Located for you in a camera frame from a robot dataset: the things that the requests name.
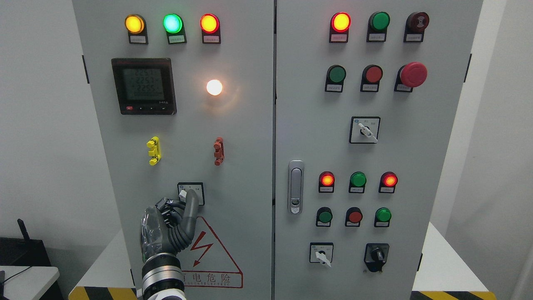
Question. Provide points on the dark red buzzer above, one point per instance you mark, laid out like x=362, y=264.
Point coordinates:
x=415, y=27

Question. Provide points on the red push button upper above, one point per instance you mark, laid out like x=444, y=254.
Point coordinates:
x=371, y=77

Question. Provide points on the red high voltage warning sign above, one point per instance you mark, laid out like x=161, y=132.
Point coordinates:
x=206, y=263

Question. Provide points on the red terminal clip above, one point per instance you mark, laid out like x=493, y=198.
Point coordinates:
x=218, y=151

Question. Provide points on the black device with antenna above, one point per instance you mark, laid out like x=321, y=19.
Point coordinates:
x=23, y=252

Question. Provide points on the red push button lower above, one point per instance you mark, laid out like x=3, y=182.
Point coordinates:
x=353, y=217

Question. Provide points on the black rotary knob switch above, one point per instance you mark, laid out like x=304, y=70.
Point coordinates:
x=376, y=256

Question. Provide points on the small white side table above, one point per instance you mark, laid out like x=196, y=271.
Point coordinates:
x=31, y=284

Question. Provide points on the silver cabinet door handle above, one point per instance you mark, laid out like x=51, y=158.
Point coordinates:
x=295, y=186

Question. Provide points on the red lit indicator light left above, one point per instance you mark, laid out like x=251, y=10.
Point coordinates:
x=210, y=27

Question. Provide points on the red lit indicator lower left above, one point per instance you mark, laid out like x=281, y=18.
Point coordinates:
x=326, y=182

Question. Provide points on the green indicator light top right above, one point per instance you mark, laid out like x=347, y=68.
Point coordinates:
x=378, y=27

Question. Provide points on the red lit indicator top right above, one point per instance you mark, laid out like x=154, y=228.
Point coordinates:
x=339, y=28

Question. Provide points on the green push button lower left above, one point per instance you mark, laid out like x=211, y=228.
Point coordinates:
x=324, y=217

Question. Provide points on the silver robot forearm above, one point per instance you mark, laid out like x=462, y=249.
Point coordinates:
x=162, y=278

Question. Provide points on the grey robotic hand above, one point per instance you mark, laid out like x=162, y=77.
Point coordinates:
x=169, y=225

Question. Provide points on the green push button lower right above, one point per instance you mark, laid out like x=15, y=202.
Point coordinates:
x=382, y=218

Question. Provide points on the red emergency stop button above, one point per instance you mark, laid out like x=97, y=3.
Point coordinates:
x=410, y=76

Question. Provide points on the green indicator light lower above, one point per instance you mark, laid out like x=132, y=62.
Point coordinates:
x=357, y=182

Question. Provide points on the white rotary selector switch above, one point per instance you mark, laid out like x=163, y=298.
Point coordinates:
x=198, y=187
x=364, y=130
x=321, y=253

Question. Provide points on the black digital power meter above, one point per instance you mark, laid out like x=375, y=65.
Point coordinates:
x=144, y=86

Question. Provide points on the yellow indicator light top left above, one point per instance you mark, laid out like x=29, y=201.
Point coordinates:
x=137, y=30

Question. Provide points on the red lit indicator lower right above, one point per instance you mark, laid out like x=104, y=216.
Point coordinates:
x=388, y=182

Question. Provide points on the grey electrical control cabinet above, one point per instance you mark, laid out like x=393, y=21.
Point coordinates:
x=272, y=62

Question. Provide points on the green lit indicator light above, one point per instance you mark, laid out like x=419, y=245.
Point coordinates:
x=174, y=28

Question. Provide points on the small clear lamp bulb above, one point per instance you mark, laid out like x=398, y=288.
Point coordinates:
x=214, y=87

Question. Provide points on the green push button upper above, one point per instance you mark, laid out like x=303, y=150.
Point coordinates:
x=335, y=77

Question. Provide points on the yellow terminal clip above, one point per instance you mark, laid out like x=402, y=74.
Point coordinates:
x=154, y=150

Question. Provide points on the white table with hazard stripe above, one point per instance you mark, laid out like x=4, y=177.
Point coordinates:
x=442, y=274

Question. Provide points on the red push button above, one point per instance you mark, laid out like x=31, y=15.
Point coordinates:
x=371, y=77
x=353, y=217

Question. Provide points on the green push button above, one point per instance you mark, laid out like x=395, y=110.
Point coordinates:
x=324, y=217
x=382, y=218
x=335, y=77

